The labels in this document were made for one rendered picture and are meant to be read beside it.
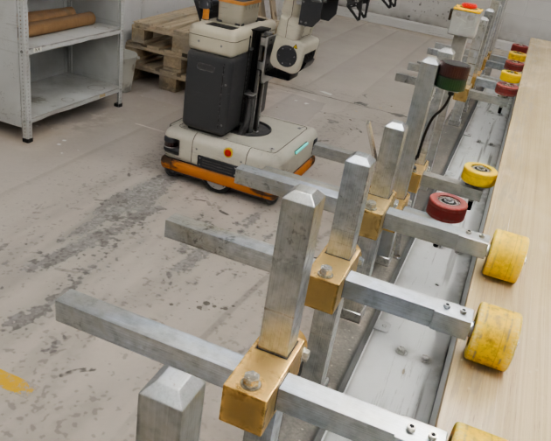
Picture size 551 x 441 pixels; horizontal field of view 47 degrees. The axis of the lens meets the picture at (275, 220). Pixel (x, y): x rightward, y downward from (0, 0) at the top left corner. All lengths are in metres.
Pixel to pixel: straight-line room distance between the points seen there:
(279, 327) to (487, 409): 0.29
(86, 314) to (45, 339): 1.51
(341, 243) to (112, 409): 1.25
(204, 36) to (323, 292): 2.39
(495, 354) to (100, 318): 0.49
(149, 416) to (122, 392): 1.61
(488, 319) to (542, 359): 0.14
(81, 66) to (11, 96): 0.92
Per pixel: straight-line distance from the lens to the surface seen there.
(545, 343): 1.01
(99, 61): 4.47
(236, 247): 0.93
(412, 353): 1.37
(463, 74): 1.31
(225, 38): 3.10
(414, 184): 1.58
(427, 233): 1.11
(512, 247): 1.09
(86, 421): 2.00
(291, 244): 0.64
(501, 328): 0.87
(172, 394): 0.45
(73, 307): 0.79
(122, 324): 0.76
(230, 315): 2.41
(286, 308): 0.68
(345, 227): 0.90
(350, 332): 1.24
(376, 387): 1.26
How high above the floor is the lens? 1.42
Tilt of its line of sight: 27 degrees down
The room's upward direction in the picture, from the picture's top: 9 degrees clockwise
